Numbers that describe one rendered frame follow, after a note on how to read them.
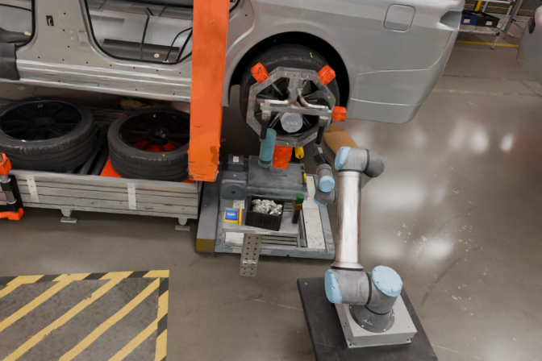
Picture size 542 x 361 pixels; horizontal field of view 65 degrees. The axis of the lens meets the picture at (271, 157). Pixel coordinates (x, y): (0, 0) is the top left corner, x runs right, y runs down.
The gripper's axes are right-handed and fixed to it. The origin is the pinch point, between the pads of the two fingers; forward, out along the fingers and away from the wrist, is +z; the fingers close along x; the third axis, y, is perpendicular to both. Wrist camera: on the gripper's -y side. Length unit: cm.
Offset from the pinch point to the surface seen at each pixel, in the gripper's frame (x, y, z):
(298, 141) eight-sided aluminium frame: -9.1, -7.4, 8.5
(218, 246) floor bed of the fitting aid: -82, -2, -39
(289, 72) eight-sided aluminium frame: 16, -52, 7
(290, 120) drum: 1.4, -32.4, -7.6
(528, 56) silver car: 168, 130, 139
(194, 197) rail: -76, -33, -21
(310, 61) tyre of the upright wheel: 29, -46, 15
